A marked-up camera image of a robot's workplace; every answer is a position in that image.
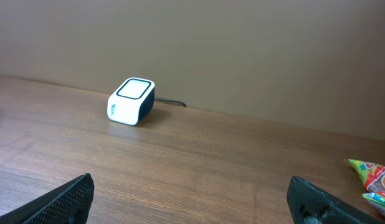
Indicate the white barcode scanner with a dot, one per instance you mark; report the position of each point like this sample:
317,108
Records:
131,101

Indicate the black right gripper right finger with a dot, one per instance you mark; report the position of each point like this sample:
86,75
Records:
311,204

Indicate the Haribo gummy bag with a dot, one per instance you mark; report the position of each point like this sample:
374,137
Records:
372,176

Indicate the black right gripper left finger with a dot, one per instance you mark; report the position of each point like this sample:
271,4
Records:
68,204

